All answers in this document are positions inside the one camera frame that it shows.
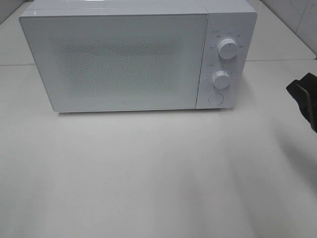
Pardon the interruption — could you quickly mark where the white microwave oven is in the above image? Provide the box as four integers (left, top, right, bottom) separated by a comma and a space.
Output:
19, 0, 258, 112

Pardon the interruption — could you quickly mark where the white microwave knob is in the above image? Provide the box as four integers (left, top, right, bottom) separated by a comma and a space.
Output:
211, 70, 230, 89
217, 37, 238, 60

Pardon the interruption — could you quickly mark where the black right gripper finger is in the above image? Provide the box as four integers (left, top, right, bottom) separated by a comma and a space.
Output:
286, 72, 317, 131

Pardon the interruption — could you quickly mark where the round white door button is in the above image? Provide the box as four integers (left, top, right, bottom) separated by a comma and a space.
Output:
208, 93, 224, 107

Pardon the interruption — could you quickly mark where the white microwave door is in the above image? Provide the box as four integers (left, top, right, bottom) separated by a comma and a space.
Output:
20, 14, 207, 113

